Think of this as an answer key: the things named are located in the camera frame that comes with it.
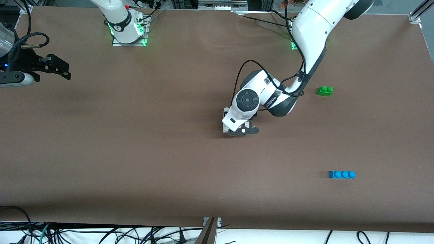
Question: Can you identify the white studded base plate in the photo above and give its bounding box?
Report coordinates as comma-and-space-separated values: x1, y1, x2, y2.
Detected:
222, 107, 233, 134

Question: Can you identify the blue three-stud block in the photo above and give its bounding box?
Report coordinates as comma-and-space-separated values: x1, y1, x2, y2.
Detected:
329, 170, 356, 179

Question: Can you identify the brown table cover sheet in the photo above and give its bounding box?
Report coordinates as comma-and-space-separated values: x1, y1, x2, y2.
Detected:
0, 6, 434, 233

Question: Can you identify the white background rack unit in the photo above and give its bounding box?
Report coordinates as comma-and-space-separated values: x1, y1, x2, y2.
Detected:
198, 0, 249, 11

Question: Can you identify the aluminium corner profile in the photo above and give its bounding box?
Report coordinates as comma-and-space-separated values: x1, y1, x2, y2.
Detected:
408, 0, 434, 24

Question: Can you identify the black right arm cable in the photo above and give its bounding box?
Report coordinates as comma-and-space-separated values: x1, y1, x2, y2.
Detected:
7, 0, 50, 63

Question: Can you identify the black base power cable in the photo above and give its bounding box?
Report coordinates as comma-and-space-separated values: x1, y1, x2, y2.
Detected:
270, 9, 293, 21
231, 11, 294, 27

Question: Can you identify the metal clamp bracket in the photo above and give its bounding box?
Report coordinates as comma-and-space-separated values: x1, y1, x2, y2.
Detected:
195, 217, 223, 244

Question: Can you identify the teal floor cable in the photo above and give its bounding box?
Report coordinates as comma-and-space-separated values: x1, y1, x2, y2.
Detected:
38, 223, 52, 244

